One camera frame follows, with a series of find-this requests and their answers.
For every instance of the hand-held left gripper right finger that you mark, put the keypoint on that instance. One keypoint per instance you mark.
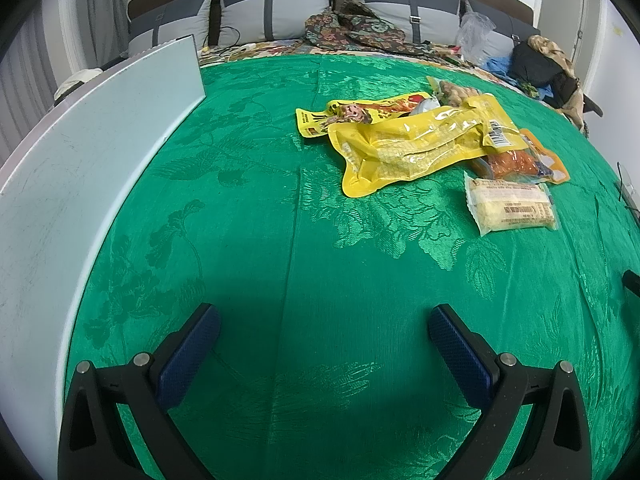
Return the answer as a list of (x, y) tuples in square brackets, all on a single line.
[(460, 355)]

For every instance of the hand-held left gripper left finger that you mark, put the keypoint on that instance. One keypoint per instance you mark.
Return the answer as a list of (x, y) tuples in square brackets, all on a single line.
[(192, 350)]

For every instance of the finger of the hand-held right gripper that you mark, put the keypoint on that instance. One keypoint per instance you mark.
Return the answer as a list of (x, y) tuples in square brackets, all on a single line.
[(632, 282)]

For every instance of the pale yellow cake packet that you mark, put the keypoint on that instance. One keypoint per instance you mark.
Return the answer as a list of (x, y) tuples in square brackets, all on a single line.
[(510, 207)]

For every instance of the orange snack packet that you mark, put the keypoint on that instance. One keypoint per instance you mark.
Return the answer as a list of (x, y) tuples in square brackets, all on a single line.
[(550, 160)]

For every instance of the clear packet orange food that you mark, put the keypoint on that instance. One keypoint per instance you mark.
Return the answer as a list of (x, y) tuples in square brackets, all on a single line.
[(510, 162)]

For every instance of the white storage box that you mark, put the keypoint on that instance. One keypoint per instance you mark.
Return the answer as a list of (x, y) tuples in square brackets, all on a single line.
[(75, 185)]

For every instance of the yellow corn packet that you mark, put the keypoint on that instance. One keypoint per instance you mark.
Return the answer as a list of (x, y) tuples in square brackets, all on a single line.
[(415, 145)]

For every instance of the green-edged snack packet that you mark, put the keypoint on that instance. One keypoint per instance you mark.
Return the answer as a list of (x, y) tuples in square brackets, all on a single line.
[(452, 91)]

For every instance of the yellow red printed packet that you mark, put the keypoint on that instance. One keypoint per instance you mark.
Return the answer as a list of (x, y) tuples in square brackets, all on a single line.
[(350, 112)]

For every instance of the green patterned blanket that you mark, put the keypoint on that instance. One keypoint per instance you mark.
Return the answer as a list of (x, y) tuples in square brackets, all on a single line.
[(300, 260)]

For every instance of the black bag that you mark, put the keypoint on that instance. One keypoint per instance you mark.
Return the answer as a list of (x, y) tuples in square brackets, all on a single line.
[(535, 67)]

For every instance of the pile of clothes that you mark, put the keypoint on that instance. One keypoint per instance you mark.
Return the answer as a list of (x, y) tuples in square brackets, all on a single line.
[(547, 47)]

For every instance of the blue cloth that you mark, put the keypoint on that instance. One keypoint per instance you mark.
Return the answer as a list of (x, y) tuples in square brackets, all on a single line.
[(497, 65)]

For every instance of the clear plastic bag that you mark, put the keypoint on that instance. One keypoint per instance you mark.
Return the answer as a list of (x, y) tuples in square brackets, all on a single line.
[(472, 35)]

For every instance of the sheer striped curtain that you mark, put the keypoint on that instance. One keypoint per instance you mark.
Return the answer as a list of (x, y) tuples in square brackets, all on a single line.
[(30, 60)]

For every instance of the floral garment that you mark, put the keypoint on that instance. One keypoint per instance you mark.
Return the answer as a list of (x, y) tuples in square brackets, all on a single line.
[(360, 30)]

